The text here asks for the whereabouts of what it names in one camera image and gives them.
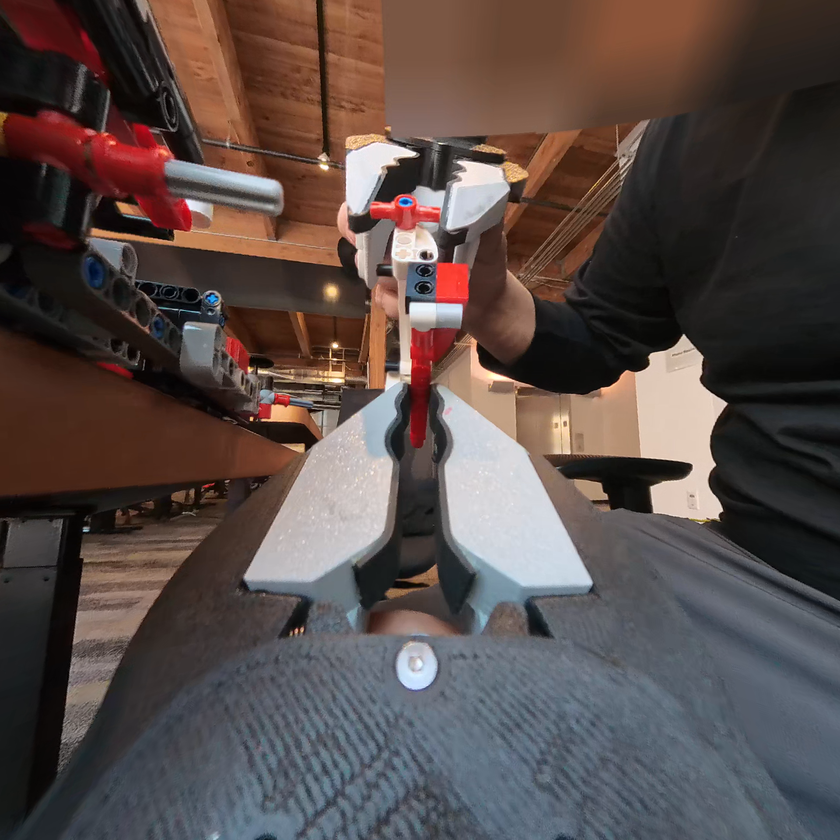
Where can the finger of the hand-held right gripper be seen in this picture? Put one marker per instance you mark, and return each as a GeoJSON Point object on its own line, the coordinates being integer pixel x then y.
{"type": "Point", "coordinates": [479, 203]}
{"type": "Point", "coordinates": [364, 184]}

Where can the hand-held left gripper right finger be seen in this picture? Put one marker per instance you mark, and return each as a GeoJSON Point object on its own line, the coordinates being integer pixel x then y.
{"type": "Point", "coordinates": [505, 512]}

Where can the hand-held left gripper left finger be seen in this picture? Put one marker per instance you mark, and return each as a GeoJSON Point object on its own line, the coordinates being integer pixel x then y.
{"type": "Point", "coordinates": [321, 512]}

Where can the red white toy brick assembly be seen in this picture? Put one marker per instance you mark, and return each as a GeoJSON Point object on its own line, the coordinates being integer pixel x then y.
{"type": "Point", "coordinates": [426, 289]}

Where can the person's right forearm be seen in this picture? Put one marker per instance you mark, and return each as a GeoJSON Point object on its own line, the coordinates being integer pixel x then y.
{"type": "Point", "coordinates": [590, 334]}

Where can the work desk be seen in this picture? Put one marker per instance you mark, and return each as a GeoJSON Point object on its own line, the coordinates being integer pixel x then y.
{"type": "Point", "coordinates": [98, 420]}

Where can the person's right hand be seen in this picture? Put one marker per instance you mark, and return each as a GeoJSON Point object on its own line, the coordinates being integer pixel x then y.
{"type": "Point", "coordinates": [502, 302]}

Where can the ceiling lamp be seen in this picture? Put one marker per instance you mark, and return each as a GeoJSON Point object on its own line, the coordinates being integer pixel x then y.
{"type": "Point", "coordinates": [322, 162]}

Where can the black round stool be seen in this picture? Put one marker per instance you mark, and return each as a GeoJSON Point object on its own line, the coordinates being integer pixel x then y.
{"type": "Point", "coordinates": [623, 469]}

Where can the black ceiling pipe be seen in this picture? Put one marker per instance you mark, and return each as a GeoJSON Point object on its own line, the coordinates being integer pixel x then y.
{"type": "Point", "coordinates": [321, 65]}

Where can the person's trousered leg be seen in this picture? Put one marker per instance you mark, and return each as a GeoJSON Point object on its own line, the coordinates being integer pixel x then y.
{"type": "Point", "coordinates": [722, 623]}

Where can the toy brick race car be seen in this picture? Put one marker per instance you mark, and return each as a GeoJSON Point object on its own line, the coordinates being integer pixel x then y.
{"type": "Point", "coordinates": [65, 164]}

